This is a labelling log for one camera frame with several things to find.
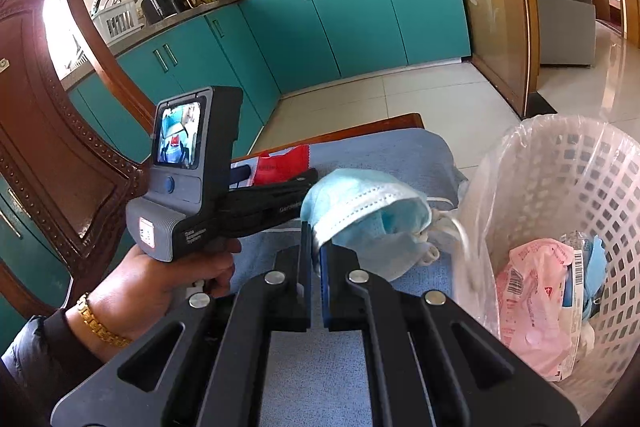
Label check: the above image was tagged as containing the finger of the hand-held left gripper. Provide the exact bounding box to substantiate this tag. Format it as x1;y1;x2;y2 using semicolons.
220;189;313;240
229;164;320;206

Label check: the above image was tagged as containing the white dish rack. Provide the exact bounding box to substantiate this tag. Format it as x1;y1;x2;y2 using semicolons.
91;0;144;42

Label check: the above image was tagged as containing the white plastic mesh basket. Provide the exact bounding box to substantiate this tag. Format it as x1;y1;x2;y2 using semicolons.
452;113;632;408

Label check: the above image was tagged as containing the person's left forearm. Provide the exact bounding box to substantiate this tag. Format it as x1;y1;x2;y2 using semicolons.
0;304;123;427

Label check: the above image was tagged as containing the clear plastic wrapper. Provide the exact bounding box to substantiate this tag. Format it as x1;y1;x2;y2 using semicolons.
559;231;594;308

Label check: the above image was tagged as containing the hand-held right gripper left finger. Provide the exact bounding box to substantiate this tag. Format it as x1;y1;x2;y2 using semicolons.
50;218;314;427

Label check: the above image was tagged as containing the pink plastic bag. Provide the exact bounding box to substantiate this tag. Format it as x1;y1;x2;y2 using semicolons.
495;237;577;383

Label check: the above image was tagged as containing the black air fryer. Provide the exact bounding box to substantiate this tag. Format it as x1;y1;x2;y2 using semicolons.
140;0;194;26

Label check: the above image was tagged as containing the blue face mask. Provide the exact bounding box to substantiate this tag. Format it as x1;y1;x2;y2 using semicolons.
300;168;474;284
582;236;609;321

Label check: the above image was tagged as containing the person's left hand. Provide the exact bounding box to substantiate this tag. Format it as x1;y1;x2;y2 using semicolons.
87;237;242;344

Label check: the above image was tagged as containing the blue striped towel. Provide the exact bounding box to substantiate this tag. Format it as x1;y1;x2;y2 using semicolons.
227;127;471;427

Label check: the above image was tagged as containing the wooden framed glass door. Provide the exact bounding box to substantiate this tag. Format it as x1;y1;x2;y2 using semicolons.
417;0;542;118

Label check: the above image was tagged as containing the red packet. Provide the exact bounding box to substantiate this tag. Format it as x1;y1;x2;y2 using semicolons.
252;146;312;186

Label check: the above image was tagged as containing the gold bracelet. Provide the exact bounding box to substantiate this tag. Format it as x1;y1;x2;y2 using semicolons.
75;292;134;349

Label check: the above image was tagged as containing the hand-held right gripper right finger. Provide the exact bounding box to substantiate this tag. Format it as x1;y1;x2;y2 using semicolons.
320;243;583;427

